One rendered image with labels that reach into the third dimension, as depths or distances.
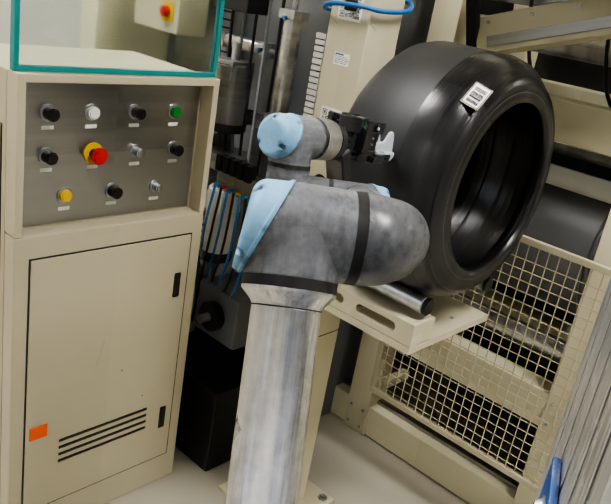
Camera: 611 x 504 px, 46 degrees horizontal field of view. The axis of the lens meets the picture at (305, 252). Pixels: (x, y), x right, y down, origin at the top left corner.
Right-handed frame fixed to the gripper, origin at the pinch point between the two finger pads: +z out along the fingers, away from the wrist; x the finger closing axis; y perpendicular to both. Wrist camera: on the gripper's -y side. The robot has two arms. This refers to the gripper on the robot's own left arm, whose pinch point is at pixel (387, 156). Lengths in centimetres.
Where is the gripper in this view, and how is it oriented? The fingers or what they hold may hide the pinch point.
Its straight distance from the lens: 148.5
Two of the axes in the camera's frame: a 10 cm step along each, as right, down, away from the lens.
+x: -7.1, -3.7, 5.9
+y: 2.5, -9.3, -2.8
